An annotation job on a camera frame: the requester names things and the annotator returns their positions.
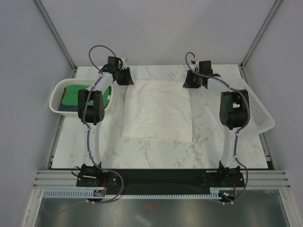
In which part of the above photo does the dark blue towel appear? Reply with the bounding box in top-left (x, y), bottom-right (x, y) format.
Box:
top-left (59, 103), bottom-right (78, 112)

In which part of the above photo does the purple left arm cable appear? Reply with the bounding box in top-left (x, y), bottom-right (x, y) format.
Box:
top-left (81, 45), bottom-right (126, 204)

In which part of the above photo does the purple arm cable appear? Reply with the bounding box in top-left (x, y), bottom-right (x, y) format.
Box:
top-left (185, 52), bottom-right (251, 204)
top-left (81, 45), bottom-right (126, 204)

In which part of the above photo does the white perforated basket left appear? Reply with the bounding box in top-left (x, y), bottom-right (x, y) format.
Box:
top-left (49, 75), bottom-right (114, 117)

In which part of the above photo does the green towel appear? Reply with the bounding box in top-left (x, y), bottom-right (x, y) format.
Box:
top-left (61, 85), bottom-right (112, 108)

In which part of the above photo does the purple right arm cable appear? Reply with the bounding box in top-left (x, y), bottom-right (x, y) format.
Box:
top-left (185, 52), bottom-right (251, 204)

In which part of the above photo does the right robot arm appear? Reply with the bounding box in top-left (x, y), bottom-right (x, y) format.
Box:
top-left (183, 58), bottom-right (250, 186)

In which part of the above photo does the white fluffy towel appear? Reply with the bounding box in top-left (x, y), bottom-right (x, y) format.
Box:
top-left (122, 80), bottom-right (193, 143)

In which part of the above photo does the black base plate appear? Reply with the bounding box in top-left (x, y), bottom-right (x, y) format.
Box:
top-left (76, 165), bottom-right (245, 194)

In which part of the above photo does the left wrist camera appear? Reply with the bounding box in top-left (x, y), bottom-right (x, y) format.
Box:
top-left (119, 57), bottom-right (127, 70)

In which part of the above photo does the right aluminium frame post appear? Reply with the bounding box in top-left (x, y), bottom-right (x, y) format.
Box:
top-left (239, 0), bottom-right (284, 70)

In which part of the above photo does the white perforated basket right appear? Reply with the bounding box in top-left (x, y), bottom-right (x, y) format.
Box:
top-left (235, 78), bottom-right (275, 138)

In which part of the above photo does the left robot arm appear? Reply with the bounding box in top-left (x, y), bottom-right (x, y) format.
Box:
top-left (78, 56), bottom-right (134, 169)

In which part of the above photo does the aluminium front rail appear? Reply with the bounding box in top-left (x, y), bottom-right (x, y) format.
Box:
top-left (33, 169), bottom-right (290, 190)

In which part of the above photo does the white perforated basket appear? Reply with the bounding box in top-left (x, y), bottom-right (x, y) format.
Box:
top-left (49, 75), bottom-right (114, 117)
top-left (235, 78), bottom-right (275, 138)

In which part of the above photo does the aluminium frame post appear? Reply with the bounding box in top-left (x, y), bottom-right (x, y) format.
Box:
top-left (239, 0), bottom-right (284, 70)
top-left (33, 0), bottom-right (77, 72)

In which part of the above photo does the white slotted cable duct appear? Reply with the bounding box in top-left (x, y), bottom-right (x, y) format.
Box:
top-left (43, 188), bottom-right (235, 200)

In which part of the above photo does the left aluminium frame post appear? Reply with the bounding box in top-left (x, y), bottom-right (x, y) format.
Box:
top-left (33, 0), bottom-right (77, 72)

